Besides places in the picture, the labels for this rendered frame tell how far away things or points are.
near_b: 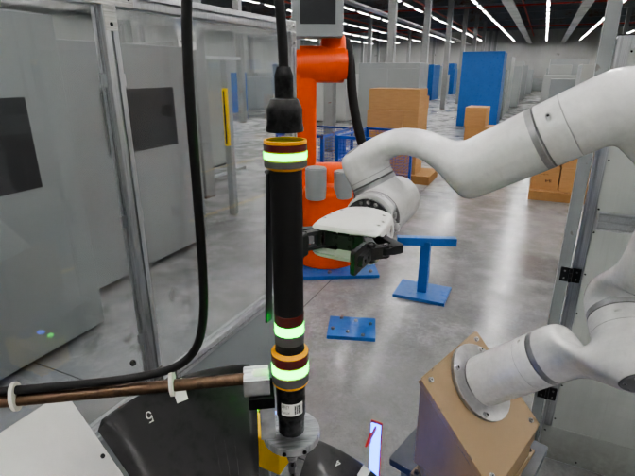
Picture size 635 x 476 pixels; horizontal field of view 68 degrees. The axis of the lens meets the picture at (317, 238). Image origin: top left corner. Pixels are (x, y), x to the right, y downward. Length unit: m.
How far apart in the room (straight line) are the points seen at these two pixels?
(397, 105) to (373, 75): 2.87
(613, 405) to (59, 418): 2.32
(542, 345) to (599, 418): 1.63
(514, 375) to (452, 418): 0.17
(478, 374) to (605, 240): 1.25
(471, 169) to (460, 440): 0.65
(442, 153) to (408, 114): 7.76
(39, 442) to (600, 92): 0.93
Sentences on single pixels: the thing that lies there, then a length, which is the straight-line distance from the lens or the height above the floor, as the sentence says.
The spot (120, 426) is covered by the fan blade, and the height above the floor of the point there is 1.41.
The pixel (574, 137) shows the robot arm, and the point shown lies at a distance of 0.69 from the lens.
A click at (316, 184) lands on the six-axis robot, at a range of 4.34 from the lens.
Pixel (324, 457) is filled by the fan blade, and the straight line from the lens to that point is 0.97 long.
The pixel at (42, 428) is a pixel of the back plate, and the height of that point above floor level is 1.34.
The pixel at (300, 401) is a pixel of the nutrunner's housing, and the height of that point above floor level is 1.50.
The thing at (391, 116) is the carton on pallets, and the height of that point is 1.13.
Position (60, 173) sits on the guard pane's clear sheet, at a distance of 1.18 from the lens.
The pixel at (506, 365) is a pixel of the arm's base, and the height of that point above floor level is 1.26.
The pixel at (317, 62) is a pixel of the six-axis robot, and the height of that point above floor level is 1.94.
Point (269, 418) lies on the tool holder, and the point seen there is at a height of 1.48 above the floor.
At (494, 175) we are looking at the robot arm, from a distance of 0.71.
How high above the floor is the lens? 1.87
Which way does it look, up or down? 20 degrees down
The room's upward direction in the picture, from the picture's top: straight up
